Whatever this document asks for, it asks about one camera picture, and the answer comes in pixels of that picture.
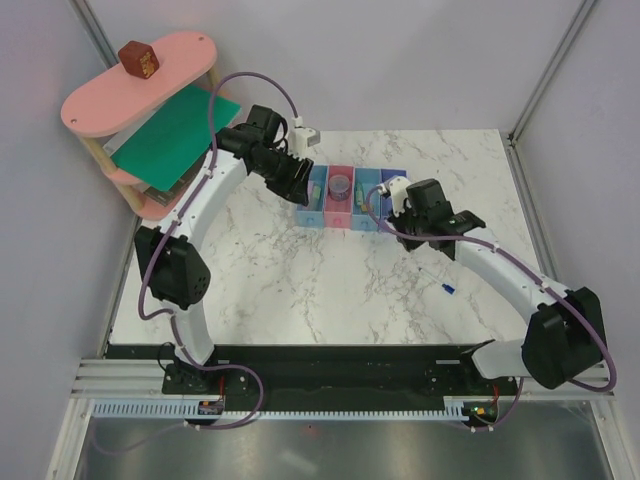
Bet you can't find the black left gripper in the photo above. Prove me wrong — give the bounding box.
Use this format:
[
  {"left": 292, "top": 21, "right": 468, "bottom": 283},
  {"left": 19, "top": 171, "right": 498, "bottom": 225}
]
[{"left": 254, "top": 147, "right": 315, "bottom": 208}]

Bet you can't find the pink highlighter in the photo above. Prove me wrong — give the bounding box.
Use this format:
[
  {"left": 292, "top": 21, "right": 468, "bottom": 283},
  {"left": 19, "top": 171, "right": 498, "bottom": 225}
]
[{"left": 309, "top": 182, "right": 323, "bottom": 210}]

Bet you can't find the purple blue plastic bin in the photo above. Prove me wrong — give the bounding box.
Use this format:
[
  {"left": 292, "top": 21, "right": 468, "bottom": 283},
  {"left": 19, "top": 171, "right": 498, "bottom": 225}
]
[{"left": 380, "top": 169, "right": 410, "bottom": 224}]

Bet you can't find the small blue cup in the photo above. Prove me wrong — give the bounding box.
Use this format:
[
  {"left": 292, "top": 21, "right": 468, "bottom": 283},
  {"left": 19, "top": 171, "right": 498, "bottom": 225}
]
[{"left": 327, "top": 174, "right": 352, "bottom": 202}]

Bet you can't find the pink plastic bin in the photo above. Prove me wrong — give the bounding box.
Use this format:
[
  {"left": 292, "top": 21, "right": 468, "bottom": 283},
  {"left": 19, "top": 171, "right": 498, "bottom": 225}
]
[{"left": 323, "top": 165, "right": 355, "bottom": 229}]

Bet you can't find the light blue plastic bin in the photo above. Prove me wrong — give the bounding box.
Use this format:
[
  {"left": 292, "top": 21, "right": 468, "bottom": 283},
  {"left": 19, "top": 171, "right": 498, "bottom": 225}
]
[{"left": 351, "top": 167, "right": 381, "bottom": 232}]

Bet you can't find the light green highlighter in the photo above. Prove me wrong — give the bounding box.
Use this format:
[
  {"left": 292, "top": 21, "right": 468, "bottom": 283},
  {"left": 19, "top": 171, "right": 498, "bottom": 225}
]
[{"left": 354, "top": 182, "right": 365, "bottom": 210}]

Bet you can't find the blue capped white marker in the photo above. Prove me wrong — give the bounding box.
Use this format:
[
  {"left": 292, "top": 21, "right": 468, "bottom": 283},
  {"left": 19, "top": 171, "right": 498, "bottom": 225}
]
[{"left": 419, "top": 267, "right": 456, "bottom": 295}]

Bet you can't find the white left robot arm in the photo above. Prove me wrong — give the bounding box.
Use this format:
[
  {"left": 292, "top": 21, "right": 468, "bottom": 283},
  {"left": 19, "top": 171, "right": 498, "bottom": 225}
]
[{"left": 134, "top": 105, "right": 320, "bottom": 393}]

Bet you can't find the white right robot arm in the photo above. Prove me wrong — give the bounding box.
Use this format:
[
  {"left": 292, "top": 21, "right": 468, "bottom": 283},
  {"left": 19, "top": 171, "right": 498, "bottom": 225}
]
[{"left": 384, "top": 176, "right": 612, "bottom": 394}]

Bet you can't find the green board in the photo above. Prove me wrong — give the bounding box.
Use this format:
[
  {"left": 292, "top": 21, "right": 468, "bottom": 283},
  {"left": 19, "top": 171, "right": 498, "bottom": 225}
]
[{"left": 110, "top": 85, "right": 211, "bottom": 191}]

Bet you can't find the brown wooden cube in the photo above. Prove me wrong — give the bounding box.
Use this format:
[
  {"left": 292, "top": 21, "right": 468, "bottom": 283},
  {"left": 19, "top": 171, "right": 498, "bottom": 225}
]
[{"left": 118, "top": 40, "right": 160, "bottom": 79}]

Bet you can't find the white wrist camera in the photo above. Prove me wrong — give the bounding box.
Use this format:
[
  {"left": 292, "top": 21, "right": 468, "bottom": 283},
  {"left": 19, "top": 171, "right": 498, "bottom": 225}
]
[
  {"left": 378, "top": 175, "right": 410, "bottom": 217},
  {"left": 287, "top": 116, "right": 321, "bottom": 158}
]

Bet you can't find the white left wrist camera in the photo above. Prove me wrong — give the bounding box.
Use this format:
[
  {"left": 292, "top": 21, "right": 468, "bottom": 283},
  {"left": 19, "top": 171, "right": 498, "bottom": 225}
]
[{"left": 287, "top": 116, "right": 321, "bottom": 158}]

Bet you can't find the aluminium frame rail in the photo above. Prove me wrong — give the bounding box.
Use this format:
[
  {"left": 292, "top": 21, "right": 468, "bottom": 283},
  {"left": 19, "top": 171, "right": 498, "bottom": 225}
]
[{"left": 501, "top": 1, "right": 599, "bottom": 280}]

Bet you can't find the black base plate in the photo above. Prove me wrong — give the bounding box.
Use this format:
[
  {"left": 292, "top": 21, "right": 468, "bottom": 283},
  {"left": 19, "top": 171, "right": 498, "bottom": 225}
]
[{"left": 106, "top": 343, "right": 517, "bottom": 410}]

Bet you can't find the white slotted cable duct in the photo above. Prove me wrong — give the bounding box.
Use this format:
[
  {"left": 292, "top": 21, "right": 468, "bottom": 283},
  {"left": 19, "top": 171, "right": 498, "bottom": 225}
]
[{"left": 92, "top": 397, "right": 470, "bottom": 421}]

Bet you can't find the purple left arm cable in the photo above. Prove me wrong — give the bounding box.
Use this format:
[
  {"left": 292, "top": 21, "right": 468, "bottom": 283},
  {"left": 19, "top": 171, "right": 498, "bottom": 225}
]
[{"left": 92, "top": 72, "right": 306, "bottom": 456}]

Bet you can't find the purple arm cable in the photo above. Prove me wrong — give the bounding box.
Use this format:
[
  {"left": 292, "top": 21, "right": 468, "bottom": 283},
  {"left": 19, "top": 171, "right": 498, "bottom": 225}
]
[
  {"left": 367, "top": 184, "right": 619, "bottom": 434},
  {"left": 92, "top": 72, "right": 306, "bottom": 456}
]

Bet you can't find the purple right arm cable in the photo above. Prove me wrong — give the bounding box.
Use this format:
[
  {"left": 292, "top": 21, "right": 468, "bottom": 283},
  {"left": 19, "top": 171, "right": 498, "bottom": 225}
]
[{"left": 367, "top": 184, "right": 619, "bottom": 434}]

